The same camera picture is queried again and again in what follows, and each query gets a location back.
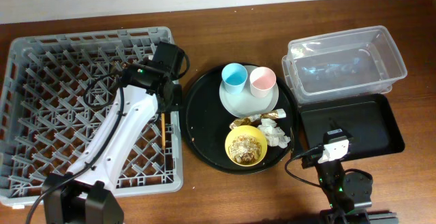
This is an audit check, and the white round plate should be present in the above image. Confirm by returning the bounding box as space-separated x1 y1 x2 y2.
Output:
219 64 279 118

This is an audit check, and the black rectangular tray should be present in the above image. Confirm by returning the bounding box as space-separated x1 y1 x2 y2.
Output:
300 94 405 161

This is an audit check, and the gold snack wrapper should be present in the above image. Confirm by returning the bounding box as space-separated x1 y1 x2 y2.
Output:
229 109 287 129

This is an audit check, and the round black tray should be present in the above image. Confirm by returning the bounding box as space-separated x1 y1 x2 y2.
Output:
179 65 302 174

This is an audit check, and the wooden chopstick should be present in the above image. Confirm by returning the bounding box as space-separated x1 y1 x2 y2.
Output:
161 113 166 153

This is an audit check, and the yellow bowl with food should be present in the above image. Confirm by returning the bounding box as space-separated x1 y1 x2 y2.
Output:
225 125 268 167

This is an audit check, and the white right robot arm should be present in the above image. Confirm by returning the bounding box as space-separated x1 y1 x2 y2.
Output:
315 129 354 213

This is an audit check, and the crumpled white tissue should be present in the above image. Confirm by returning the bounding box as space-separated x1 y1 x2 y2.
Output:
258 118 291 148

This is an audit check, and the pink cup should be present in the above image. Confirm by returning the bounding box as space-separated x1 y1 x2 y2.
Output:
249 67 277 98

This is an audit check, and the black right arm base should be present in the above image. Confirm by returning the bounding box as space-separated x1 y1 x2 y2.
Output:
319 169 399 224

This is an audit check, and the grey plastic dishwasher rack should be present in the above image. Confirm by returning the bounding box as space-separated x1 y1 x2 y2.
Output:
1 27 174 208

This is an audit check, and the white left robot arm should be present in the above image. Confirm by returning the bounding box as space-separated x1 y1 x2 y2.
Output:
26 42 190 223

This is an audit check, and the clear plastic bin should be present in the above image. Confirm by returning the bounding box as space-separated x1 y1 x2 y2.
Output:
282 25 407 105

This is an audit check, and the light blue cup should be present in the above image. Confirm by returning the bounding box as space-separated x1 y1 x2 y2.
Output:
221 63 248 95

